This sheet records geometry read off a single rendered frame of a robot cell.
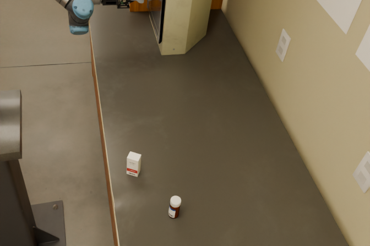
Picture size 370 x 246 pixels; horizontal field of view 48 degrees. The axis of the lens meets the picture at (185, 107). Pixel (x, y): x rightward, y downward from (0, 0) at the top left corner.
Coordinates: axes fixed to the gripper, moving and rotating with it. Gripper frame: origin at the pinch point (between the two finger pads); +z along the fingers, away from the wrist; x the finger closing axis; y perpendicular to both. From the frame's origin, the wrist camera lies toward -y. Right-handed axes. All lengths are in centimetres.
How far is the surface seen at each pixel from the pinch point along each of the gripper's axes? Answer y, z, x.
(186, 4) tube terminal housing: 11.1, 14.2, 0.1
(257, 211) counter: 95, 20, -25
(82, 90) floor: -72, -30, -120
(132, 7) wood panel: -25.9, -2.2, -24.0
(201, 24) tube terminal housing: 2.4, 25.3, -16.2
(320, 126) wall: 75, 48, -11
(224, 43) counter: 4.6, 38.1, -26.0
